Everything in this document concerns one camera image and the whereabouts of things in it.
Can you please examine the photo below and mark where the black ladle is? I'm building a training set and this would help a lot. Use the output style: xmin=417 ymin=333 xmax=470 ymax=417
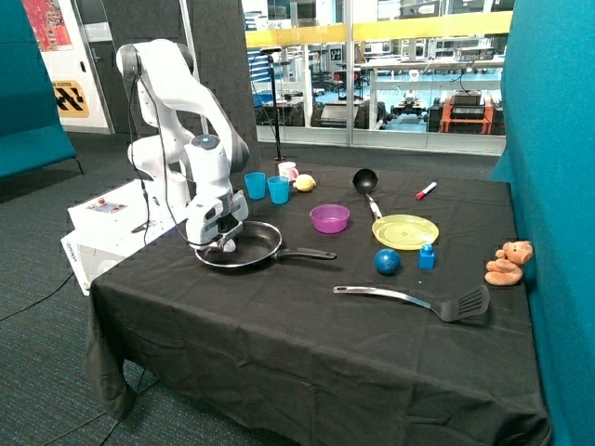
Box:
xmin=352 ymin=168 xmax=382 ymax=220

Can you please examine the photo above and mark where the brown teddy bear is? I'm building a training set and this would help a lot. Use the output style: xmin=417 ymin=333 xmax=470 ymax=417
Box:
xmin=484 ymin=241 xmax=534 ymax=286

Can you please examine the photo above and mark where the red white marker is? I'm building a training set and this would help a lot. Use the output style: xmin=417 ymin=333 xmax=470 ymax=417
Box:
xmin=415 ymin=181 xmax=437 ymax=201

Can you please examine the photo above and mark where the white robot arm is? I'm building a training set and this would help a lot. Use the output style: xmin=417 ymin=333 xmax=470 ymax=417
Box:
xmin=116 ymin=39 xmax=249 ymax=253

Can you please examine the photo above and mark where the yellow lemon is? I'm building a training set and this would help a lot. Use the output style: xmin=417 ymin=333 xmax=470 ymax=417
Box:
xmin=293 ymin=174 xmax=316 ymax=192

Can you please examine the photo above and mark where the blue ball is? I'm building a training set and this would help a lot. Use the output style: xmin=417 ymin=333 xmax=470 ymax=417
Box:
xmin=374 ymin=248 xmax=401 ymax=275

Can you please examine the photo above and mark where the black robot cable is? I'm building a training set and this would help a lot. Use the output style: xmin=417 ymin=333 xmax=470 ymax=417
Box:
xmin=127 ymin=59 xmax=219 ymax=250

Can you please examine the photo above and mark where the black slotted spatula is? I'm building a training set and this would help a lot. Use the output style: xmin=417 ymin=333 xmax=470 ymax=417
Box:
xmin=333 ymin=285 xmax=490 ymax=322

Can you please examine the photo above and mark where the black frying pan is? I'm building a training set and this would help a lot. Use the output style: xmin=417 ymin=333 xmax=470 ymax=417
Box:
xmin=195 ymin=221 xmax=337 ymax=269

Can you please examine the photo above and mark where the yellow black sign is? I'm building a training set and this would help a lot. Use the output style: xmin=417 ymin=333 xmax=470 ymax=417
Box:
xmin=52 ymin=80 xmax=89 ymax=119

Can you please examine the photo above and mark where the blue plastic cup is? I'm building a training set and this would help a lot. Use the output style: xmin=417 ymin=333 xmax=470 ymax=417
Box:
xmin=267 ymin=176 xmax=289 ymax=205
xmin=245 ymin=172 xmax=267 ymax=201

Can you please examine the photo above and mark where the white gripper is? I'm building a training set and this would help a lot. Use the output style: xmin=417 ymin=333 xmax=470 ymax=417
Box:
xmin=186 ymin=190 xmax=248 ymax=251

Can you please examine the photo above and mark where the blue toy block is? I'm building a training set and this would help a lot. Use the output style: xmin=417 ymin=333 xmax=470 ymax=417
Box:
xmin=417 ymin=244 xmax=435 ymax=269

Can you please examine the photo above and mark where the blue plastic cup left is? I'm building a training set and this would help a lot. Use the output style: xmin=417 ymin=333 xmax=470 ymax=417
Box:
xmin=245 ymin=172 xmax=267 ymax=201

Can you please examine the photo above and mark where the purple plastic bowl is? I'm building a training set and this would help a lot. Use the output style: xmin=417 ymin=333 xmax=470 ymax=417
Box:
xmin=310 ymin=204 xmax=350 ymax=234

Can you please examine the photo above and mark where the blue plastic cup right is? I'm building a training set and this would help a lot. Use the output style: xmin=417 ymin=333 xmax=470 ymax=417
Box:
xmin=267 ymin=176 xmax=289 ymax=205

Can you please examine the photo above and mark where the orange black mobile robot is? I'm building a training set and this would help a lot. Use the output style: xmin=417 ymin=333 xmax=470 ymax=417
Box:
xmin=427 ymin=89 xmax=506 ymax=136

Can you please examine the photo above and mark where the black tablecloth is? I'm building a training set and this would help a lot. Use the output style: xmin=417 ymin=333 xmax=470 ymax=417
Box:
xmin=85 ymin=165 xmax=552 ymax=445

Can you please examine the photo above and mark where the pink mug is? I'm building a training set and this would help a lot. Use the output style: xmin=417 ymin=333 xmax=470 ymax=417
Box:
xmin=278 ymin=161 xmax=299 ymax=182

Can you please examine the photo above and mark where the yellow plastic plate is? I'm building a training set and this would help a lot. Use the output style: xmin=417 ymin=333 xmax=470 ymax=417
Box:
xmin=372 ymin=215 xmax=440 ymax=251

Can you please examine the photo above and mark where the teal partition wall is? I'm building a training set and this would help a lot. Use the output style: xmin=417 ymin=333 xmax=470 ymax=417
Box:
xmin=492 ymin=1 xmax=594 ymax=445

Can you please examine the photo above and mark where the teal bench seat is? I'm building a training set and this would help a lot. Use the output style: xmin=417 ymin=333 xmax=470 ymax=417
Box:
xmin=1 ymin=1 xmax=77 ymax=178

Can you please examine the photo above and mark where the red poster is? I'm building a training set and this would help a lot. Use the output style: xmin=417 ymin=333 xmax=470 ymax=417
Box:
xmin=21 ymin=0 xmax=73 ymax=52

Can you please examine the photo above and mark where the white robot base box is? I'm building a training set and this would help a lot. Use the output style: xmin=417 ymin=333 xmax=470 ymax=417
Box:
xmin=61 ymin=179 xmax=188 ymax=296

